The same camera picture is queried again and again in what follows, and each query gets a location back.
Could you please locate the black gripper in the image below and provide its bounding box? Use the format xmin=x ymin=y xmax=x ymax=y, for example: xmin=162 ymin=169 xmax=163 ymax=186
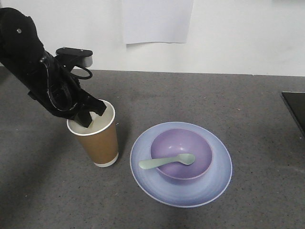
xmin=14 ymin=51 xmax=107 ymax=128

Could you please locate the black gas stove top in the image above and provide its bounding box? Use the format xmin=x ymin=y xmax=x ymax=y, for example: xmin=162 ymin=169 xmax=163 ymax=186
xmin=281 ymin=91 xmax=305 ymax=136

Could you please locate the light blue round plate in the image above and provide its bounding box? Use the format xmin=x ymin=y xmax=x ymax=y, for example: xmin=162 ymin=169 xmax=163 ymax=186
xmin=130 ymin=122 xmax=233 ymax=208

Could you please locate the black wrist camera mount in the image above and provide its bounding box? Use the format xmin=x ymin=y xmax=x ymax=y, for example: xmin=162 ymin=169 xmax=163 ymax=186
xmin=55 ymin=47 xmax=93 ymax=69

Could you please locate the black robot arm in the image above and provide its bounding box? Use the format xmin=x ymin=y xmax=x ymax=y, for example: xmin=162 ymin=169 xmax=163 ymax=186
xmin=0 ymin=8 xmax=106 ymax=127

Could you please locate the white paper on wall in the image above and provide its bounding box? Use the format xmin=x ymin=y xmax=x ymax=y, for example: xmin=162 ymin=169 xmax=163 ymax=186
xmin=122 ymin=0 xmax=193 ymax=44

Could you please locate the mint green plastic spoon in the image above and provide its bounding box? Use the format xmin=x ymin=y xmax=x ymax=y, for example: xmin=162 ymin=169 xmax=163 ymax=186
xmin=138 ymin=153 xmax=195 ymax=169

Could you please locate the lilac plastic bowl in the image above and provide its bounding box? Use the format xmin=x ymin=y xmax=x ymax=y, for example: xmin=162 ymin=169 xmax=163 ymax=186
xmin=150 ymin=128 xmax=214 ymax=181

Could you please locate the brown paper cup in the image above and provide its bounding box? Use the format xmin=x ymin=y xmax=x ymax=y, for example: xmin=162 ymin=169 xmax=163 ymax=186
xmin=66 ymin=100 xmax=119 ymax=167

